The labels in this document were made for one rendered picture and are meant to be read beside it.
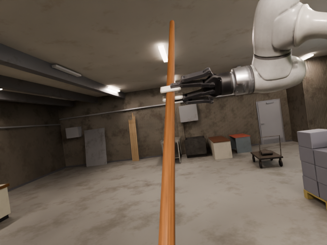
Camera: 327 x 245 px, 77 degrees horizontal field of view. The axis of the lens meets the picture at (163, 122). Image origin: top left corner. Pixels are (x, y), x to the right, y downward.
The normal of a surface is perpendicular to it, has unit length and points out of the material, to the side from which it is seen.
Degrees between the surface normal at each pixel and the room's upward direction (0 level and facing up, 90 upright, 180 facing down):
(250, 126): 90
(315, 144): 90
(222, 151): 90
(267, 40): 121
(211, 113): 90
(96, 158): 82
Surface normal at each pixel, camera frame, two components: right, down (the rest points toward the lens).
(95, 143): -0.13, -0.12
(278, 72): -0.06, 0.51
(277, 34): -0.55, 0.58
